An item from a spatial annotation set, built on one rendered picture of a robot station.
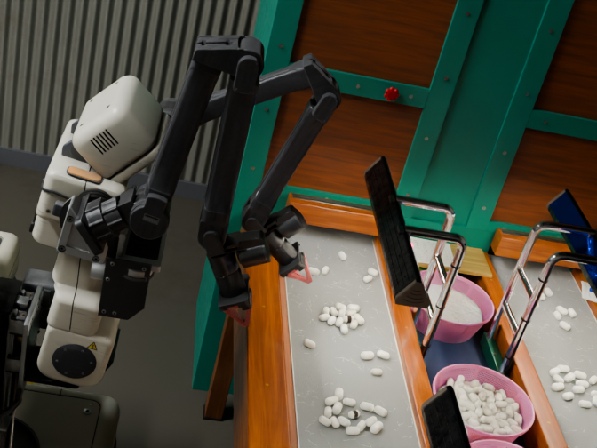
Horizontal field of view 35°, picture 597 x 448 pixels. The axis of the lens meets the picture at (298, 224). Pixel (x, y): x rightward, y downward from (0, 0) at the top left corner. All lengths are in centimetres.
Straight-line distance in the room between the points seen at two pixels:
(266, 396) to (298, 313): 40
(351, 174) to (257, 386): 88
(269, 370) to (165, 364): 119
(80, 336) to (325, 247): 94
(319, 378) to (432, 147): 86
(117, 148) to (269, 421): 71
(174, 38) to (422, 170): 161
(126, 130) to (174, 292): 192
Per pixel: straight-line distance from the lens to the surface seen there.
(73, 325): 227
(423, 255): 296
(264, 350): 240
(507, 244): 306
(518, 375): 265
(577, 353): 287
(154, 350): 354
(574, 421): 261
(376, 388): 244
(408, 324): 265
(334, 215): 290
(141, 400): 333
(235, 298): 201
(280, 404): 226
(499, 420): 249
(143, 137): 200
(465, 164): 296
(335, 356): 249
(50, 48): 428
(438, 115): 285
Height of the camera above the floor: 224
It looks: 30 degrees down
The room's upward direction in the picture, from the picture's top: 15 degrees clockwise
